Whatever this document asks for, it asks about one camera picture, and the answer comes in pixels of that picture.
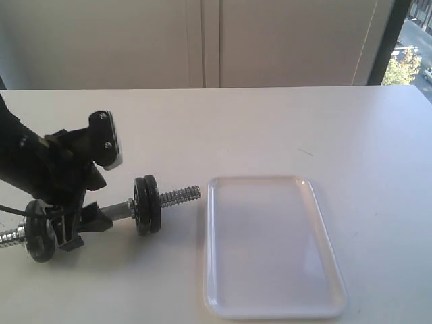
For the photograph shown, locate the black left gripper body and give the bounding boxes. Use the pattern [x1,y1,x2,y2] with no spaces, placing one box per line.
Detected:
[36,128,107,210]

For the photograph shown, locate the chrome threaded dumbbell bar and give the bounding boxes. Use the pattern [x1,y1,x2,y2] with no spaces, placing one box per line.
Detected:
[1,186,201,250]

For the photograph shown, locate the black weight plate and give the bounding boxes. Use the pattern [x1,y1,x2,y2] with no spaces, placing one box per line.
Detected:
[134,177,151,236]
[144,175,161,234]
[24,200,56,263]

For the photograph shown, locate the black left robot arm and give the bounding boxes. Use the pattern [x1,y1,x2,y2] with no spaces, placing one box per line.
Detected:
[1,101,122,263]

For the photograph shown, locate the beige cabinet doors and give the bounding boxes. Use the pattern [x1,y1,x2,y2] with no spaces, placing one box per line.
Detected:
[1,1,393,90]

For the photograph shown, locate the white plastic tray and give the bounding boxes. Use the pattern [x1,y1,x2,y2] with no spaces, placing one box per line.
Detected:
[203,175,348,320]

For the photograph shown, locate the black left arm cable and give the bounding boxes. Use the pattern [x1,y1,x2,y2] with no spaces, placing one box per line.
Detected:
[0,204,38,219]

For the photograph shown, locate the black window frame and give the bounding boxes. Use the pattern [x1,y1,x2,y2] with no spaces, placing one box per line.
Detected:
[367,0,412,86]

